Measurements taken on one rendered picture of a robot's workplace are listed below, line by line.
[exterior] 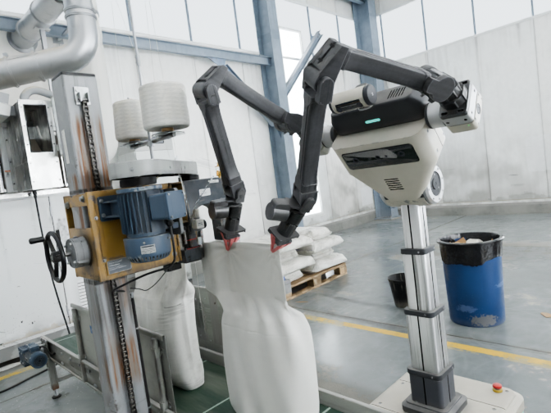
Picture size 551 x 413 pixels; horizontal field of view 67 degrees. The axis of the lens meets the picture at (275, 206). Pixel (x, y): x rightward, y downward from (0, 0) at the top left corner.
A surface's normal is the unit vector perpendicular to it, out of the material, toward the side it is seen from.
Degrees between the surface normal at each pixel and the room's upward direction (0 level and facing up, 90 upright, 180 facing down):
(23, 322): 93
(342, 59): 126
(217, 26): 90
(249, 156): 90
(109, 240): 90
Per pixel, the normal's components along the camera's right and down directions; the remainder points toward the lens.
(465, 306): -0.66, 0.18
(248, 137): 0.70, -0.04
